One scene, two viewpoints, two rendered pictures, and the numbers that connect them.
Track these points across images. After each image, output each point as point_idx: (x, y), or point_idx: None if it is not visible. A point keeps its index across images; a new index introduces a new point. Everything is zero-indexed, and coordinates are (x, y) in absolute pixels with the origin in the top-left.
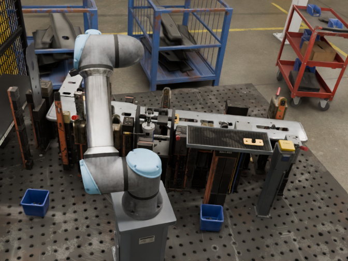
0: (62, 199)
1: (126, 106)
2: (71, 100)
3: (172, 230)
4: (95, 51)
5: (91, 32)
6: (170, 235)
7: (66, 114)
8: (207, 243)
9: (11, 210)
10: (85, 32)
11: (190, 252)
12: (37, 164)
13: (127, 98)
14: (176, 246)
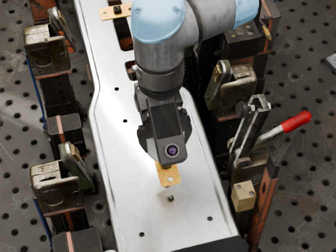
0: (325, 234)
1: (110, 111)
2: (138, 247)
3: (292, 47)
4: None
5: (166, 2)
6: (304, 47)
7: (252, 184)
8: (291, 2)
9: None
10: (174, 16)
11: (318, 18)
12: None
13: (66, 126)
14: (318, 35)
